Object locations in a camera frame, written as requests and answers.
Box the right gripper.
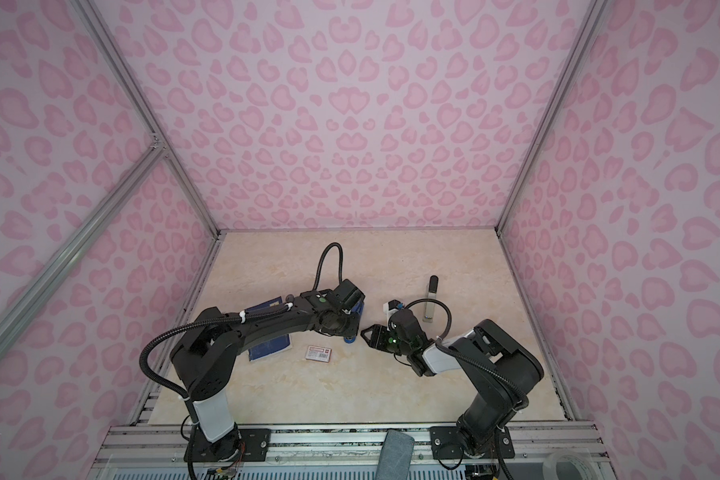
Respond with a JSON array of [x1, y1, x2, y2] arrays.
[[358, 325, 413, 358]]

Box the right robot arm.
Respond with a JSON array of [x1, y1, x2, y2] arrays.
[[360, 307, 544, 456]]

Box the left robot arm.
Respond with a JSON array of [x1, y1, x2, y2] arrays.
[[170, 279, 365, 444]]

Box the blue book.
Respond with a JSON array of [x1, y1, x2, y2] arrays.
[[247, 297, 292, 362]]

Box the grey foam block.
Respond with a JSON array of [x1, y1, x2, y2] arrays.
[[375, 430, 415, 480]]

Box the clear tape roll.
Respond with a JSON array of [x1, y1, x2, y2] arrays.
[[542, 451, 598, 480]]

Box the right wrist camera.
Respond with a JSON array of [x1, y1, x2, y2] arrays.
[[383, 300, 405, 318]]

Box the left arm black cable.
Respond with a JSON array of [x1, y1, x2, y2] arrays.
[[139, 242, 344, 400]]

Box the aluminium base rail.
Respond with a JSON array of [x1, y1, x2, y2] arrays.
[[86, 421, 619, 480]]

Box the left aluminium frame beam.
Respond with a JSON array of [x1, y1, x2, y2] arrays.
[[0, 141, 164, 362]]

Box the aluminium corner frame post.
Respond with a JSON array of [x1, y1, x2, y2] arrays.
[[494, 0, 610, 235]]

